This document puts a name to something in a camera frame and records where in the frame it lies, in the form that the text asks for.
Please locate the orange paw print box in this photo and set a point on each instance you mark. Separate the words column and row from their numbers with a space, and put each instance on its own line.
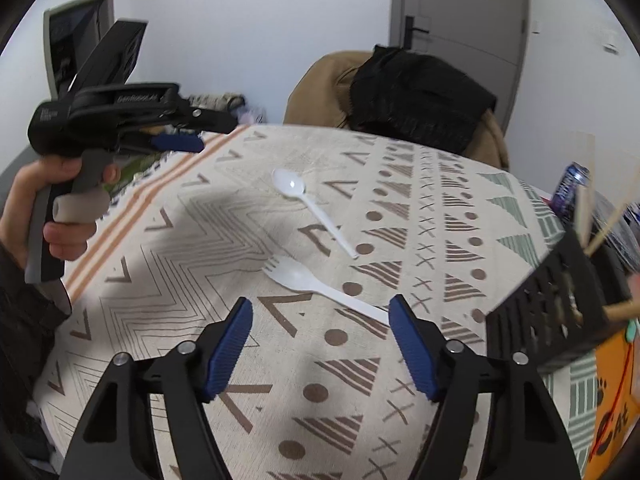
column 612, row 410

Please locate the patterned beige tablecloth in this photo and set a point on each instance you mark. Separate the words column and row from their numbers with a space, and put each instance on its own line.
column 200, row 240

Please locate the brown chair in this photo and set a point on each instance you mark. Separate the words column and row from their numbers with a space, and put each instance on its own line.
column 320, row 90

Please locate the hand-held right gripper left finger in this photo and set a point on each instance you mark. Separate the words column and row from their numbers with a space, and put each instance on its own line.
column 230, row 350

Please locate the black cloth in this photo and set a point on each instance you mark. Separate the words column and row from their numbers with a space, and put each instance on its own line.
column 420, row 100

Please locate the black slotted utensil holder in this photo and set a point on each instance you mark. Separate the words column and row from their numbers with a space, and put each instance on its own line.
column 540, row 310

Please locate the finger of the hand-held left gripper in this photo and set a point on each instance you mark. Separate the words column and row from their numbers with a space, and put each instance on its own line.
column 210, row 120
column 177, row 142

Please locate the white wall switch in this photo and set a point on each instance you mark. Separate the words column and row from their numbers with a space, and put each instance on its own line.
column 610, row 40

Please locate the grey door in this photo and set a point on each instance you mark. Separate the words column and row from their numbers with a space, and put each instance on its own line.
column 465, row 15

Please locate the person's left hand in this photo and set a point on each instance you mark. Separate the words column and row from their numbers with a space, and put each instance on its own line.
column 20, row 210

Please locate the grey framed wall cabinet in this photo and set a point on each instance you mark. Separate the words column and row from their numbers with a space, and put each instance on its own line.
column 75, row 35

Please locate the small white plastic spoon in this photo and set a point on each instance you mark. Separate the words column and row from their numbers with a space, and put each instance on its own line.
column 289, row 182

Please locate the person's left forearm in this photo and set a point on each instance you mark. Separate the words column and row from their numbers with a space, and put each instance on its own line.
column 25, row 335

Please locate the blue drink can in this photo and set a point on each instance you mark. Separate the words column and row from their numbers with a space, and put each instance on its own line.
column 570, row 190

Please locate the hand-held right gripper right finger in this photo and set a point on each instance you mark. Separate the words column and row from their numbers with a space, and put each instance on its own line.
column 412, row 350

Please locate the white plastic fork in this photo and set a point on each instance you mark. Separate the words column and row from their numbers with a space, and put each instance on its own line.
column 295, row 275

